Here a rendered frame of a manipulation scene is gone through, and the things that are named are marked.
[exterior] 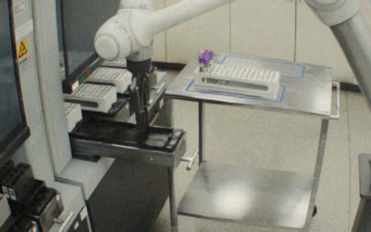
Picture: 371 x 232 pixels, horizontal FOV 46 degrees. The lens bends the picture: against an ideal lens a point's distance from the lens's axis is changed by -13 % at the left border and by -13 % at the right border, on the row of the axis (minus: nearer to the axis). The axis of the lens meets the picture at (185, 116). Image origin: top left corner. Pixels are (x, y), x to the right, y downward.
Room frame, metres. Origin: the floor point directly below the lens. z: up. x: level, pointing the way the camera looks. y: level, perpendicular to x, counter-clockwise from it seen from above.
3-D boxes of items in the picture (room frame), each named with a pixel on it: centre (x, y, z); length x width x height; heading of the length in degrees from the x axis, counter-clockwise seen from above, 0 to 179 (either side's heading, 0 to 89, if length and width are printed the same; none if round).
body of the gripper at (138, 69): (1.36, 0.13, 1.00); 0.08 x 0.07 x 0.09; 164
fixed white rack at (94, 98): (1.55, 0.39, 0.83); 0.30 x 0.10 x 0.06; 74
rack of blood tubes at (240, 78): (1.62, -0.19, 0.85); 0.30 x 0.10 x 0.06; 72
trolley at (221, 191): (1.71, -0.28, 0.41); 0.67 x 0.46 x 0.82; 72
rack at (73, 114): (1.42, 0.50, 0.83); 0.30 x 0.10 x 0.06; 74
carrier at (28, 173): (0.99, 0.45, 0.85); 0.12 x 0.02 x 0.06; 164
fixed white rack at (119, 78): (1.69, 0.35, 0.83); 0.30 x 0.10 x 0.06; 74
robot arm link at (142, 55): (1.36, 0.13, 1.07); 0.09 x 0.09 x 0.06
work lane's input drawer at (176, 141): (1.37, 0.32, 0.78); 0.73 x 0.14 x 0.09; 74
